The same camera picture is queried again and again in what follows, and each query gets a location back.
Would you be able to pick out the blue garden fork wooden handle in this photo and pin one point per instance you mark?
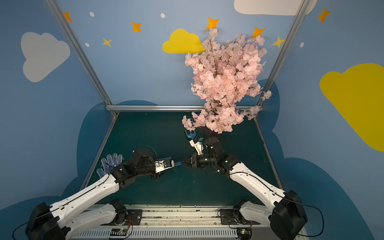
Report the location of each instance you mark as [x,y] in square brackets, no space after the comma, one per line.
[190,134]

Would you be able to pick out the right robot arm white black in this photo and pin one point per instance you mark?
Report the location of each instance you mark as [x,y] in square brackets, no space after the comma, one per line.
[282,211]

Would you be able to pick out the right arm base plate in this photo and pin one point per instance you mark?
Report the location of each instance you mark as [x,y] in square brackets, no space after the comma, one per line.
[233,217]

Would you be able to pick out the circuit board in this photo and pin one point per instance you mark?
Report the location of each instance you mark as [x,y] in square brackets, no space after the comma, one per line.
[243,234]
[120,233]

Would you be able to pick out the back aluminium frame bar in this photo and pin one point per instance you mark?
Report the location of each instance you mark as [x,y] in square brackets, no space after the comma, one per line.
[144,108]

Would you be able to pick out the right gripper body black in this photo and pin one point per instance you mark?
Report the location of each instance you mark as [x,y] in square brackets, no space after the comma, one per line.
[194,161]

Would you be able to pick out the left circuit board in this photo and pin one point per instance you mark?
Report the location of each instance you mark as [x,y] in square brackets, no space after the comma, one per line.
[120,233]

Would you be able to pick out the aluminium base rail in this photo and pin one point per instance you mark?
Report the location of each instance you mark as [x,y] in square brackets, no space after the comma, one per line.
[178,223]

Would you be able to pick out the right circuit board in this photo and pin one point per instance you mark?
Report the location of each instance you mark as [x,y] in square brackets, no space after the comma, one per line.
[243,234]

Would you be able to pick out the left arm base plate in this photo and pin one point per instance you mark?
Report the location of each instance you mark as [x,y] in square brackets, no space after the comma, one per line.
[133,217]

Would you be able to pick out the clear test tube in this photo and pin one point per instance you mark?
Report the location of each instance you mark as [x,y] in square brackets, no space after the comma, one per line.
[166,163]

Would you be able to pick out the aluminium frame post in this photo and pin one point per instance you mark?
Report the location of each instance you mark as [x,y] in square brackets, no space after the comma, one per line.
[59,15]
[290,37]

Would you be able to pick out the pink cherry blossom tree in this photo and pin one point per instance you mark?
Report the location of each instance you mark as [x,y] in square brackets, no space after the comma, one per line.
[223,76]

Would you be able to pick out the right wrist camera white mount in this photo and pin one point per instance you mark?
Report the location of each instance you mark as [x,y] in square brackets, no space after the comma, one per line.
[195,143]

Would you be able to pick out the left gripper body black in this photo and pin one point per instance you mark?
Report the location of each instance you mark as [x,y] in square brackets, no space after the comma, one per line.
[154,173]

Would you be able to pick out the right aluminium frame post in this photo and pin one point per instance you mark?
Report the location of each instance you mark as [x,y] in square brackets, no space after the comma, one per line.
[290,37]

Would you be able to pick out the left aluminium frame post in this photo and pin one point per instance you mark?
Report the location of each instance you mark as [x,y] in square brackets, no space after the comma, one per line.
[59,15]

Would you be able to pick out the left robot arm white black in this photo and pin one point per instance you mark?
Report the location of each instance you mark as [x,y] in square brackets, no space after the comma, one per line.
[66,218]

